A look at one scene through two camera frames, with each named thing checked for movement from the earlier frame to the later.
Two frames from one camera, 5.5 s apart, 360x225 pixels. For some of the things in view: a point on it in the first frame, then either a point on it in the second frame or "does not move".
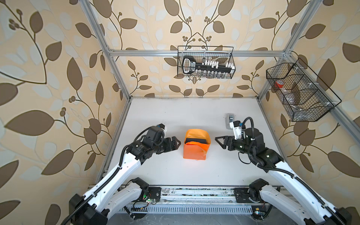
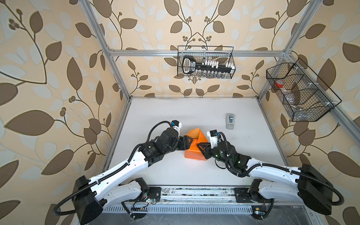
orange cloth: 196,144 does not move
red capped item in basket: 279,83 does not move
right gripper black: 228,138 → 207,148
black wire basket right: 305,97 does not move
